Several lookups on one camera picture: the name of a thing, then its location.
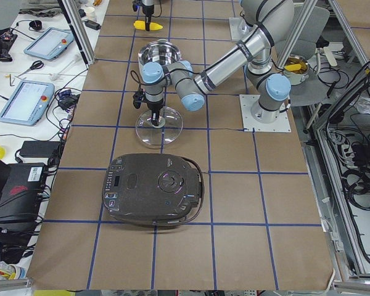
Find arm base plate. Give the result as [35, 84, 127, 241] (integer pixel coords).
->
[229, 17, 252, 41]
[239, 94, 291, 133]

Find white purple cup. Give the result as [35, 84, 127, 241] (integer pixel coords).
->
[84, 7, 97, 22]

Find black power adapter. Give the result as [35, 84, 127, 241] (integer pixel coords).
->
[84, 20, 101, 30]

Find scissors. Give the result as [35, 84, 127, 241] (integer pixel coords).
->
[20, 60, 44, 76]

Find blue teach pendant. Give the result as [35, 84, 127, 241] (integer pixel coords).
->
[0, 80, 55, 126]
[23, 27, 74, 60]

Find pale green electric pot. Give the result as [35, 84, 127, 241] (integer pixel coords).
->
[138, 39, 182, 71]

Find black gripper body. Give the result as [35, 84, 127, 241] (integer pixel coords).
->
[132, 0, 155, 17]
[133, 88, 164, 114]

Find far blue teach pendant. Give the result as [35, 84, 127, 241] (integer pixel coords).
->
[23, 27, 74, 60]

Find black rice cooker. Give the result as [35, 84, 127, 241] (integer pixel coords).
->
[102, 153, 205, 226]

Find near blue teach pendant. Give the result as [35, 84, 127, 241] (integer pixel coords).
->
[0, 80, 55, 126]

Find aluminium frame post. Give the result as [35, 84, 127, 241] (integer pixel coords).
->
[58, 0, 96, 66]

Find glass pot lid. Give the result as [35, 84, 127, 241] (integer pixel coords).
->
[135, 107, 183, 148]

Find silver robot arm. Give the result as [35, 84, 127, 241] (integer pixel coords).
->
[133, 1, 295, 126]
[132, 0, 155, 31]

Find white grey chair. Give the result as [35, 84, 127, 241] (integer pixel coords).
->
[274, 3, 330, 60]

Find yellow toy corn cob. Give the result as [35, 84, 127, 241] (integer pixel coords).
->
[133, 20, 163, 31]

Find steel bowl on chair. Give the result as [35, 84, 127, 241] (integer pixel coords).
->
[284, 55, 310, 86]

